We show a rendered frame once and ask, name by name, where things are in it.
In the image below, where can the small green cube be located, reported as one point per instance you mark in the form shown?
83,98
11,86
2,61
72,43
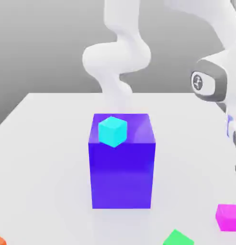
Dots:
177,239

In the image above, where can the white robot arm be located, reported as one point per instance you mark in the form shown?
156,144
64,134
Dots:
121,57

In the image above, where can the small magenta cube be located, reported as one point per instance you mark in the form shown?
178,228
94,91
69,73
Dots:
227,219

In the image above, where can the small cyan cube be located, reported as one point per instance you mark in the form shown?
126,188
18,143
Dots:
112,132

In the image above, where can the large purple box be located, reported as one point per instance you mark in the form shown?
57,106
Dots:
120,176

